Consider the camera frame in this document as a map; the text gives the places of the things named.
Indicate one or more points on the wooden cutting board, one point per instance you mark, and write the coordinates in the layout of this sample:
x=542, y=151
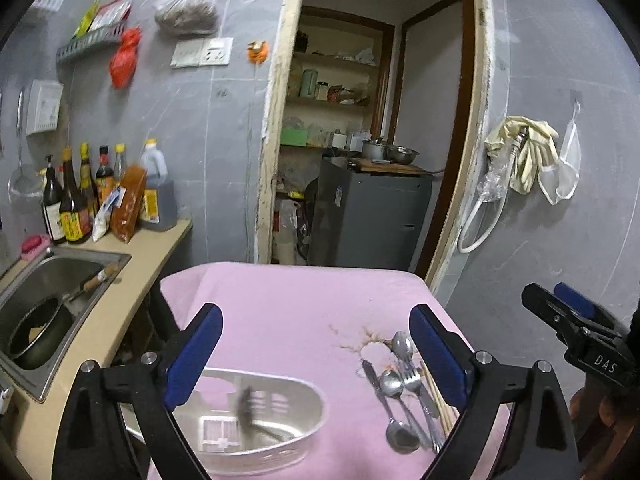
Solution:
x=395, y=169

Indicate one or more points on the stainless steel sink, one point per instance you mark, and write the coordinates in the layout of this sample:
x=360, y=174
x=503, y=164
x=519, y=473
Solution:
x=60, y=270

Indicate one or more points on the dark yellow label sauce bottle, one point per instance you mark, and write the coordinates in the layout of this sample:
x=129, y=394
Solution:
x=75, y=210

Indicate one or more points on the white blue packet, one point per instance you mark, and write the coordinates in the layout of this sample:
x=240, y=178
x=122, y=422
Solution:
x=102, y=220

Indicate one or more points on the grey cabinet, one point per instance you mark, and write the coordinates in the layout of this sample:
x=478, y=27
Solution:
x=370, y=215

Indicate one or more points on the yellow green packet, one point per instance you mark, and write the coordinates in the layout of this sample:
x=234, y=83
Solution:
x=87, y=17

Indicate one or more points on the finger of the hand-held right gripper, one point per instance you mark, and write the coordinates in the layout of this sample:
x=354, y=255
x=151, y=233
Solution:
x=575, y=297
x=542, y=305

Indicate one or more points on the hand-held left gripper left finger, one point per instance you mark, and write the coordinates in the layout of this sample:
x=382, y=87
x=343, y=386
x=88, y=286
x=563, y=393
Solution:
x=195, y=355

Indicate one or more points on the snack packets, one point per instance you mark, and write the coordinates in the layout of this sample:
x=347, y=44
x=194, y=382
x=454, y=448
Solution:
x=347, y=95

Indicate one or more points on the white wall switch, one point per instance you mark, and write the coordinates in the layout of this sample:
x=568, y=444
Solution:
x=186, y=54

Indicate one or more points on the white plastic utensil holder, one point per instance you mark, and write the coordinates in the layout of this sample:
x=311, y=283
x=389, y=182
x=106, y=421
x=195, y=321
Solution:
x=305, y=410

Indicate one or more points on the orange wall hook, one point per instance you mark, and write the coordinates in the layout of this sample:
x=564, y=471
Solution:
x=259, y=51

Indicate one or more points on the white wall socket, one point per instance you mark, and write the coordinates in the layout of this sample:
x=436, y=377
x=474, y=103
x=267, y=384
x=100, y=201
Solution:
x=216, y=52

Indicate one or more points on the cream rubber gloves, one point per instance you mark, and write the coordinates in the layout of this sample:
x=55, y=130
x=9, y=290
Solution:
x=537, y=160

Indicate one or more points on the red cap sauce bottle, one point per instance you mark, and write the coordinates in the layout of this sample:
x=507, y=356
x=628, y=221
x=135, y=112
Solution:
x=105, y=175

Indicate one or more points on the dark kitchen utensil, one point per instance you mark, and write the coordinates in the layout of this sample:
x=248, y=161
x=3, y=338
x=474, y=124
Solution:
x=246, y=405

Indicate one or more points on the green canister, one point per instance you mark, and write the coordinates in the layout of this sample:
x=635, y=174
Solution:
x=308, y=85

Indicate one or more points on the pink soap dish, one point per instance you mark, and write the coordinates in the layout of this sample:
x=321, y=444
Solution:
x=35, y=246

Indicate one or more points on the white wall box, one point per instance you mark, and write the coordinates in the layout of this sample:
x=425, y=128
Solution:
x=45, y=107

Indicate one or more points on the small metal pot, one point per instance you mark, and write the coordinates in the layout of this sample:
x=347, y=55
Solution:
x=372, y=151

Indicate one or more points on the black cooking pot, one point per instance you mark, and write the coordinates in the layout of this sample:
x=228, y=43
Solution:
x=45, y=355

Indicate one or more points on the steel spoon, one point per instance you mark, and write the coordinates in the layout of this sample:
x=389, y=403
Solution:
x=402, y=437
x=391, y=385
x=402, y=345

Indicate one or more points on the white mesh bag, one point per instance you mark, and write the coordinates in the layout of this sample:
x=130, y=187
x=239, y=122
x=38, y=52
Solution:
x=570, y=160

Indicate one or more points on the orange spice packet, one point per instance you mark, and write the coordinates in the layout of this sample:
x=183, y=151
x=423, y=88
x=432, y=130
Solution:
x=127, y=205

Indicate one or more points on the white cloth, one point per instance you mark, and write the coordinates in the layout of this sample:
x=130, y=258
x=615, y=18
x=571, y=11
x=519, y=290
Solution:
x=357, y=56

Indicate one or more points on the large dark oil jug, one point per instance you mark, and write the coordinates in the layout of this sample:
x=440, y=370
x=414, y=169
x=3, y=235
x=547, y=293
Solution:
x=160, y=200

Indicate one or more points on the dark pump sauce bottle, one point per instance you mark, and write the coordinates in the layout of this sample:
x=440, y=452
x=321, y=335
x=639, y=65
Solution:
x=52, y=210

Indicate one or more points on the green box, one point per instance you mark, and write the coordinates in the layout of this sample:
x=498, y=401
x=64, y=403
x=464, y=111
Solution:
x=294, y=136

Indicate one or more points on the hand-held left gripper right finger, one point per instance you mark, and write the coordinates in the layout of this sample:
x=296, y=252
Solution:
x=435, y=360

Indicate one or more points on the worn door frame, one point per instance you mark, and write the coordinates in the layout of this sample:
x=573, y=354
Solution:
x=272, y=110

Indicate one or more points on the pink floral tablecloth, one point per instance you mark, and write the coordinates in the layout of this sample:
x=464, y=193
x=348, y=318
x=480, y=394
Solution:
x=300, y=320

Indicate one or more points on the white wall basket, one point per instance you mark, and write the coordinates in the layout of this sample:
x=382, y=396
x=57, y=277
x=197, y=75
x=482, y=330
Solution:
x=47, y=1

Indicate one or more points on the red plastic bag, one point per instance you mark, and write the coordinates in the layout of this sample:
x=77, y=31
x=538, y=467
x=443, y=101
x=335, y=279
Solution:
x=125, y=62

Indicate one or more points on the brown pantry shelf unit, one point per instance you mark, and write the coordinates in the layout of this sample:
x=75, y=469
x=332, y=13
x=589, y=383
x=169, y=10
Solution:
x=325, y=102

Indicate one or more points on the grey wall rack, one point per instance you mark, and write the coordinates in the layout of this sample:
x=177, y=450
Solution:
x=90, y=42

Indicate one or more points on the red white packet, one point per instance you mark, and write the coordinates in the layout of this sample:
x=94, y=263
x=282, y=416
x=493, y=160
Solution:
x=112, y=12

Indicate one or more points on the clear yellow cap bottle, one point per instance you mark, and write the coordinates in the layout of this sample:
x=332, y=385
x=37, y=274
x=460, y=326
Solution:
x=120, y=165

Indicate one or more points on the hanging metal strainer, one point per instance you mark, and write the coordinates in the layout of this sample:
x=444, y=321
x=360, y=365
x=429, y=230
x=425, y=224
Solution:
x=25, y=180

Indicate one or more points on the clear plastic bag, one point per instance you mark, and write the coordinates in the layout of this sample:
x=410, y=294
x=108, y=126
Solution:
x=492, y=182

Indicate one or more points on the yellow cap sauce bottle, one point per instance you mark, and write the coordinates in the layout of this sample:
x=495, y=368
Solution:
x=86, y=175

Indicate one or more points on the brown wooden chair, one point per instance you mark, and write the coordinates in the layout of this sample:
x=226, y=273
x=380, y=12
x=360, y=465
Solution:
x=600, y=410

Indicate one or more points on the metal bowl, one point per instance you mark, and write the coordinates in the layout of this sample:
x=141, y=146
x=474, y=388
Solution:
x=400, y=155

